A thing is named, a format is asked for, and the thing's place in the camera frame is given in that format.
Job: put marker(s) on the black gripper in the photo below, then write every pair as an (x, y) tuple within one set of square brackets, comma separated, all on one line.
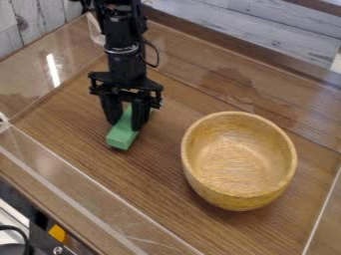
[(125, 83)]

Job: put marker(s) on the green rectangular block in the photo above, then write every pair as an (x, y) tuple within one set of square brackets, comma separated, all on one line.
[(122, 136)]

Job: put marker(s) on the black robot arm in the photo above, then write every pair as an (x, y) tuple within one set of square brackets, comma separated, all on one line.
[(125, 23)]

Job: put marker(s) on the brown wooden bowl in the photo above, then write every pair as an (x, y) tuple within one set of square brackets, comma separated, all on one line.
[(239, 160)]

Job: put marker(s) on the black and yellow device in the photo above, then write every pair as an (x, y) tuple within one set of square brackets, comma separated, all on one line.
[(61, 235)]

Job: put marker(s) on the clear acrylic corner bracket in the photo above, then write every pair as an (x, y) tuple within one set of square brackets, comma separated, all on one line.
[(96, 31)]

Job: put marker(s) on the clear acrylic front wall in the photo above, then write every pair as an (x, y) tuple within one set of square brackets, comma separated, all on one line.
[(92, 212)]

